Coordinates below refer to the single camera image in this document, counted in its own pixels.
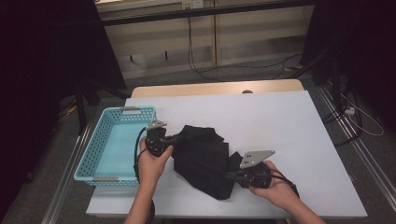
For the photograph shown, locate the light blue perforated plastic basket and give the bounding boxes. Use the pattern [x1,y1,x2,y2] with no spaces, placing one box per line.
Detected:
[73,105,158,188]

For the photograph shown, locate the person's right hand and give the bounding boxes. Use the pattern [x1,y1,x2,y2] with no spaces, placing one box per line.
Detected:
[248,160,301,213]

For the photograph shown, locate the white table mat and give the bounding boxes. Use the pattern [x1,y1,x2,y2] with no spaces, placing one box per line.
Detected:
[85,90,369,219]

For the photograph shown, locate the white cable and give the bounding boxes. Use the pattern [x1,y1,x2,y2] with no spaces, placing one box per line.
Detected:
[340,92,385,137]

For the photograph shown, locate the black stand legs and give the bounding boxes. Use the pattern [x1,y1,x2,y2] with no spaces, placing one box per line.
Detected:
[74,78,132,135]

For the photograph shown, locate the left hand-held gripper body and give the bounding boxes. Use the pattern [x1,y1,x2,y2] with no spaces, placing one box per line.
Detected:
[145,119,176,158]

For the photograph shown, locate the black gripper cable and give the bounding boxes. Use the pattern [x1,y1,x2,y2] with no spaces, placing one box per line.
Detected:
[133,126,157,224]
[268,169,301,199]

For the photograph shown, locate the white wall socket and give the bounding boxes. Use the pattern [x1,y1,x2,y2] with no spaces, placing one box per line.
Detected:
[181,0,205,10]

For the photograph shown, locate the long wooden counter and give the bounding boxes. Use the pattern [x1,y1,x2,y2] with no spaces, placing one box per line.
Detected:
[94,0,316,80]

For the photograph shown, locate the black power cable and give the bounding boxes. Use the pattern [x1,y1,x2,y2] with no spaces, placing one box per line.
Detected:
[186,7,304,83]

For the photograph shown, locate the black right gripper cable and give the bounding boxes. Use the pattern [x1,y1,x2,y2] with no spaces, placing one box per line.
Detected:
[268,169,301,199]

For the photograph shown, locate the black camera stand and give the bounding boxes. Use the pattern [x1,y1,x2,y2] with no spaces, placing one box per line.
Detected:
[287,50,344,110]

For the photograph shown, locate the person's left hand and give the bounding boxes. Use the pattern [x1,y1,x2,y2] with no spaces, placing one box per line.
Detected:
[137,136,175,185]

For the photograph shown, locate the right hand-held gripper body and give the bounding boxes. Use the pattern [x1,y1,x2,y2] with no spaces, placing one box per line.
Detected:
[237,149,276,189]

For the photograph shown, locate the black curtain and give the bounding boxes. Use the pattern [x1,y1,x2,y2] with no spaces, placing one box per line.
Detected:
[300,0,396,126]
[0,0,127,213]

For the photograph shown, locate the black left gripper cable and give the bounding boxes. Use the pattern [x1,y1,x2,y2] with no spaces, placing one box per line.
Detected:
[133,126,157,224]

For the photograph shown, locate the black shorts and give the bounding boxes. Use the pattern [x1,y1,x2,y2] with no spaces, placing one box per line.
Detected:
[171,124,245,201]

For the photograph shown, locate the light wooden table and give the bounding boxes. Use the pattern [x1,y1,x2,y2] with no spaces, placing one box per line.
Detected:
[130,78,305,100]

